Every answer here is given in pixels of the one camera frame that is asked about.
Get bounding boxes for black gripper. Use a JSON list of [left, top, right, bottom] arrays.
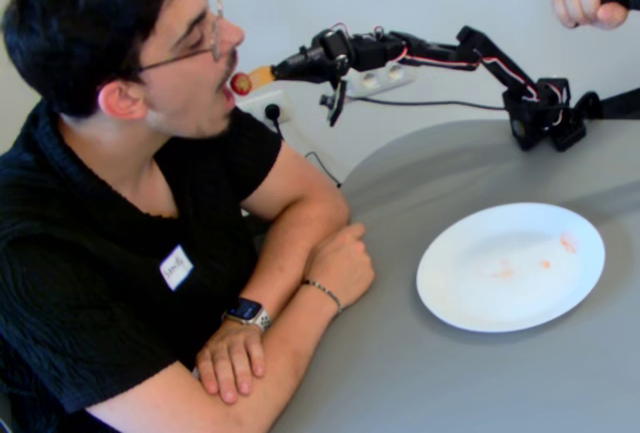
[[272, 28, 359, 85]]

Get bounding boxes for beige wooden fork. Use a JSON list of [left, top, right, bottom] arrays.
[[247, 65, 279, 88]]

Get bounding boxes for red strawberry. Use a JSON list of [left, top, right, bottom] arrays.
[[228, 71, 254, 97]]

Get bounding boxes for person's right forearm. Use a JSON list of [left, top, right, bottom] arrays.
[[82, 280, 344, 433]]

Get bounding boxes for person's left forearm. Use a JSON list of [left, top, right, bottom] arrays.
[[234, 202, 351, 314]]

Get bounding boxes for person in black shirt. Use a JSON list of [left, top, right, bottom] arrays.
[[0, 0, 351, 433]]

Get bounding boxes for person's right hand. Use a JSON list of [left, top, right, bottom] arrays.
[[305, 222, 376, 312]]

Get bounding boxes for person's left hand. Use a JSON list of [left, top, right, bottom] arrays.
[[194, 322, 267, 405]]

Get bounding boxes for thin metal eyeglasses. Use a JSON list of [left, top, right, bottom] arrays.
[[134, 0, 224, 74]]

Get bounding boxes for white name tag sticker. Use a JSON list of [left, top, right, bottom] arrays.
[[158, 245, 195, 293]]

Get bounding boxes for silver smartwatch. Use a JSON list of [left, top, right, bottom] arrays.
[[222, 295, 274, 334]]

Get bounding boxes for white round plate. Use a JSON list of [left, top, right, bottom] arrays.
[[415, 201, 607, 334]]

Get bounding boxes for black table clamp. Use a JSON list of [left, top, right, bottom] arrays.
[[574, 87, 640, 124]]

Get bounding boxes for black plug with cable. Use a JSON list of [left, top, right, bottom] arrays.
[[263, 102, 344, 189]]

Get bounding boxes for white wall socket plate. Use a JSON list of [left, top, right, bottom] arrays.
[[239, 88, 292, 127]]

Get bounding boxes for white double wall socket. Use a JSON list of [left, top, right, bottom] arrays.
[[347, 60, 417, 99]]

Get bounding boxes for thin black camera cable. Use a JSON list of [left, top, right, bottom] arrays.
[[344, 95, 509, 113]]

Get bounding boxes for beaded wrist bracelet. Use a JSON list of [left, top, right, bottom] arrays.
[[301, 278, 345, 315]]

